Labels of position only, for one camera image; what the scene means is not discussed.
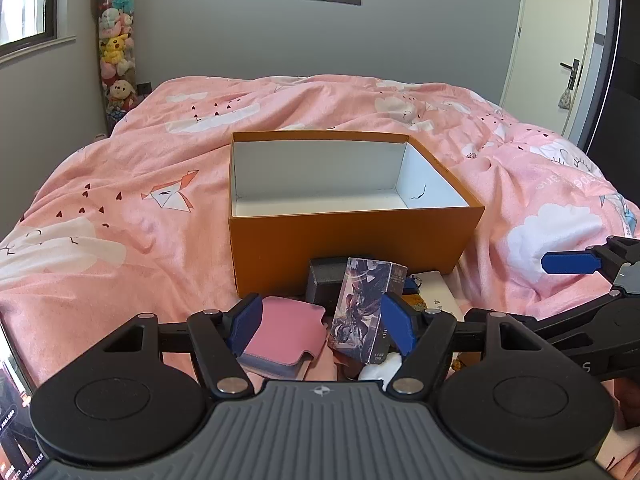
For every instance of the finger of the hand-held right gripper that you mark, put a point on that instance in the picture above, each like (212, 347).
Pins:
(570, 262)
(570, 321)

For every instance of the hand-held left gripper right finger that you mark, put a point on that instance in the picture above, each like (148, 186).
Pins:
(400, 325)

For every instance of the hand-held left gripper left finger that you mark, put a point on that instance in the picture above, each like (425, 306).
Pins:
(247, 325)

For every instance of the pink card case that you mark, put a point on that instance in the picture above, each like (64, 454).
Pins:
(285, 335)

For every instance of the printed card box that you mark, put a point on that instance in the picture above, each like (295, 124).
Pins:
(360, 305)

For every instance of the black small box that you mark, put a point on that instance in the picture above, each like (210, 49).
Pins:
(324, 280)

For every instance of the orange cardboard box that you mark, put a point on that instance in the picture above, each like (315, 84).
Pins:
(350, 240)

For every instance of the white soft object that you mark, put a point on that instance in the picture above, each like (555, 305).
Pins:
(379, 371)

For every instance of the white flat box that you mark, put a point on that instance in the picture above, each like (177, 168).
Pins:
(440, 292)

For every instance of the pink printed blanket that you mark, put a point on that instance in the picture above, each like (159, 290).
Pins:
(150, 235)

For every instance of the small hanging pouch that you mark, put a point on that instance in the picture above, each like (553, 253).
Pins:
(565, 100)

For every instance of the white door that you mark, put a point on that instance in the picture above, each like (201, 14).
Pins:
(550, 35)

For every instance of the phone with lit screen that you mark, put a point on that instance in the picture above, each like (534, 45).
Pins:
(12, 425)

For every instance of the clear tube of plush toys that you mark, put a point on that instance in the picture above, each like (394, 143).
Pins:
(116, 60)

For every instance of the window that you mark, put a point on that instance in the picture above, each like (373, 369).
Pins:
(25, 0)

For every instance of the black wall socket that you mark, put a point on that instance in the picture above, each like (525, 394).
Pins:
(144, 88)

